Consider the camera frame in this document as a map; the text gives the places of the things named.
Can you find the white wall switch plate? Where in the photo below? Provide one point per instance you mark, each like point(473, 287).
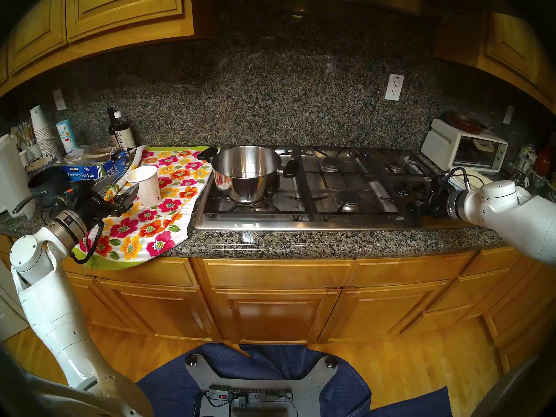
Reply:
point(508, 115)

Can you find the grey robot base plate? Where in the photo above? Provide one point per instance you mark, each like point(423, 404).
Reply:
point(312, 390)

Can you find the white kitchen appliance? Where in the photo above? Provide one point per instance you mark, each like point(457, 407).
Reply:
point(438, 142)

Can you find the wooden chopsticks bundle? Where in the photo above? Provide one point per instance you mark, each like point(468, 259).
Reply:
point(27, 134)

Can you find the metal measuring cups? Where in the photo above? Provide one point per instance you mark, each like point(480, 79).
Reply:
point(527, 178)

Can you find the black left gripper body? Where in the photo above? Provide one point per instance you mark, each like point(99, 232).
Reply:
point(94, 207)

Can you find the colourful patterned paper cup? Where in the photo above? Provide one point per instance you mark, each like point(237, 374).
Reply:
point(66, 136)

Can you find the red brown vase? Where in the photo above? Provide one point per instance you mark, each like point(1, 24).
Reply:
point(544, 162)

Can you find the white patterned ceramic jar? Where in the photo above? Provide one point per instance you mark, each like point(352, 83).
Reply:
point(525, 157)

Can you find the stainless steel gas cooktop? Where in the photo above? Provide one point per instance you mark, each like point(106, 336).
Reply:
point(369, 223)

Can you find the dark red plate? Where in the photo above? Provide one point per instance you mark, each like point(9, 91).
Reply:
point(464, 123)

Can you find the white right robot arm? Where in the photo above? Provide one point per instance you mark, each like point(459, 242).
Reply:
point(517, 216)

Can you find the dark blue cloth cover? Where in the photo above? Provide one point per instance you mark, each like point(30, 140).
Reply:
point(165, 394)

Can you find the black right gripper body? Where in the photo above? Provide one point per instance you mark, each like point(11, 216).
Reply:
point(442, 199)

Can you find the blue Kirkland foil box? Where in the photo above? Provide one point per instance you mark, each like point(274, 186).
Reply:
point(87, 173)

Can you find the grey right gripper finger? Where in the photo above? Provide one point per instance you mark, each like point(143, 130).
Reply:
point(424, 211)
point(425, 202)

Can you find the wide black cast iron grate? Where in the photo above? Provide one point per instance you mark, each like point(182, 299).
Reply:
point(278, 208)
point(354, 213)

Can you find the patterned shallow bowl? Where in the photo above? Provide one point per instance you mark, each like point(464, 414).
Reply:
point(41, 163)

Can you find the stack of white paper cups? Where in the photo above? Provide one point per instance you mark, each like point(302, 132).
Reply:
point(41, 125)

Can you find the white paper cup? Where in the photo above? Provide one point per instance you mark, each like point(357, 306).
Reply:
point(145, 186)

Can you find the white utensil holder cup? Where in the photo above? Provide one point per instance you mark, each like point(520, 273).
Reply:
point(34, 151)

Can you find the black power strip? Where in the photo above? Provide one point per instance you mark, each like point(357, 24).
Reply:
point(260, 394)

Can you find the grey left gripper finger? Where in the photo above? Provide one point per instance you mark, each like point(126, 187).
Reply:
point(128, 193)
point(122, 209)

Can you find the stainless steel pot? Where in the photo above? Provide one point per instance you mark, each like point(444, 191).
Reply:
point(247, 183)

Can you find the narrow black cast iron grate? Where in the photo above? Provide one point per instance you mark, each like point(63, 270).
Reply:
point(417, 168)

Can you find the wooden wall cabinet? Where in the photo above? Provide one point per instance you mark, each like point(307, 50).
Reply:
point(512, 47)
point(121, 8)

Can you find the white wall power outlet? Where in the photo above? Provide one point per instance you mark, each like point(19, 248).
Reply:
point(59, 100)
point(394, 87)

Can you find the small black stove knob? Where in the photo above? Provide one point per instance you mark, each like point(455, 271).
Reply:
point(404, 189)
point(420, 189)

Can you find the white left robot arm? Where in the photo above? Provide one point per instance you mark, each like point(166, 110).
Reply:
point(56, 316)

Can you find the tall white container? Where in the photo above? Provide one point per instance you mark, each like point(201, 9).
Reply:
point(15, 177)

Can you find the large black stove knob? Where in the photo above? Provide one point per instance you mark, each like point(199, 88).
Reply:
point(412, 208)

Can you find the wooden base cabinets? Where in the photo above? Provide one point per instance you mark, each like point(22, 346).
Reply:
point(273, 316)

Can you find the white appliance door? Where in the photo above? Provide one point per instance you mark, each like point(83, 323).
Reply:
point(8, 312)

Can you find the striped blue yellow dish towel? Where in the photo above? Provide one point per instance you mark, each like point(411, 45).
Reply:
point(480, 179)

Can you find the soy sauce bottle white cap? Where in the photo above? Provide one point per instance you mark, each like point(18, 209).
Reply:
point(124, 136)

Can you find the small black capped gas burner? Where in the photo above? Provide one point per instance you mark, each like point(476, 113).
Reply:
point(396, 167)

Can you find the floral printed cloth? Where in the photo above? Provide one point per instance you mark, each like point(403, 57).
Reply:
point(152, 229)

